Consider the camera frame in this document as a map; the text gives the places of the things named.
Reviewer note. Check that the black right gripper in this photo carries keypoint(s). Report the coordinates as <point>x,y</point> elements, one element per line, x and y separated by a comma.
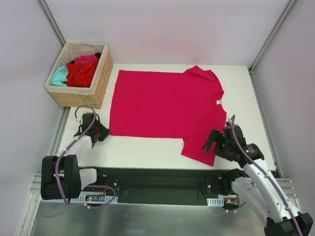
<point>217,144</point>

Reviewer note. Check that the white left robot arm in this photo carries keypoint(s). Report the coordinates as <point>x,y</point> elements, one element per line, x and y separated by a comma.
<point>61,176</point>

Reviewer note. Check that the right slotted cable duct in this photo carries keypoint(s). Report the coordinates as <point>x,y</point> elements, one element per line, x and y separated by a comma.
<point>215,202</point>

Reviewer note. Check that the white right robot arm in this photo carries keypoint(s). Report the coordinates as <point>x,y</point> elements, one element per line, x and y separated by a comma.
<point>254,183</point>

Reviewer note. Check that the magenta t shirt in basket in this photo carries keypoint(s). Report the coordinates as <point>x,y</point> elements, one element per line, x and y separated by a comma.
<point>85,59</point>

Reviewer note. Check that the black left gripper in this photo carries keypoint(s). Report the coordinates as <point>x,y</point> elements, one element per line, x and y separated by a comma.
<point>101,132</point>

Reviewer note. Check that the slotted cable duct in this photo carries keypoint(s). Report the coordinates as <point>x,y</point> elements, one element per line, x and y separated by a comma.
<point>94,199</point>
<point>215,202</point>

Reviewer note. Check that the left slotted cable duct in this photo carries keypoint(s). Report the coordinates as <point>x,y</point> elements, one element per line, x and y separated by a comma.
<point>94,199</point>

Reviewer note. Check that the aluminium frame rail right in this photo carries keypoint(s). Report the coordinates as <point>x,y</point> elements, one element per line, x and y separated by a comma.
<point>273,33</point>

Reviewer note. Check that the aluminium frame rail left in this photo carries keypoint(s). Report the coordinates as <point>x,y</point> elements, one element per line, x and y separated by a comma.
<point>52,22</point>

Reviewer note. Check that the red t shirt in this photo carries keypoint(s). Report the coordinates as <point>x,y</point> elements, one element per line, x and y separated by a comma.
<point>81,76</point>

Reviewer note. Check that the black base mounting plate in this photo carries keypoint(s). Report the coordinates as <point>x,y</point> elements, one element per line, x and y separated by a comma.
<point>157,186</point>

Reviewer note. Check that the magenta t shirt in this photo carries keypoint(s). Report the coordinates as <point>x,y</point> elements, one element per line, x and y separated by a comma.
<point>169,105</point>
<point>85,59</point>

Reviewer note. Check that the turquoise t shirt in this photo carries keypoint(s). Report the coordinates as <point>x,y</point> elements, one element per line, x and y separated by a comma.
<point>59,78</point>

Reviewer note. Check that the aluminium frame rail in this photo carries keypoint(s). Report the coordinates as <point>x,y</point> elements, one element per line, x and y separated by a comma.
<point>52,22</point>
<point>273,33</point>

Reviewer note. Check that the wicker basket with cloth liner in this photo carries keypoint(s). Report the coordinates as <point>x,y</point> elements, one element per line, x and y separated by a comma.
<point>74,96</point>

